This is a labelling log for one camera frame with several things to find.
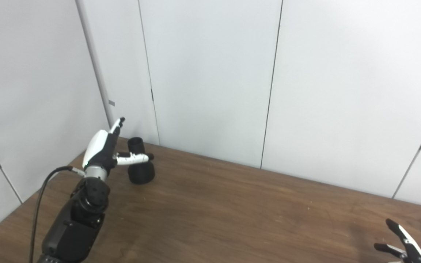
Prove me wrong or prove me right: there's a white and black right hand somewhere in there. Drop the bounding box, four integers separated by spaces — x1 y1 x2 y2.
374 218 421 263

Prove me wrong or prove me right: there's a white and black left hand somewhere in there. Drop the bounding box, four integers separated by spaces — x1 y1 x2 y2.
82 117 155 172

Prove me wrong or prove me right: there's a black funnel-shaped nozzle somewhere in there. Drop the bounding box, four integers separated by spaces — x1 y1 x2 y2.
127 137 156 185

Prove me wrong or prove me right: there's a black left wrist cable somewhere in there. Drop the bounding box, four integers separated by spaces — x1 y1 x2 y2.
29 166 86 263

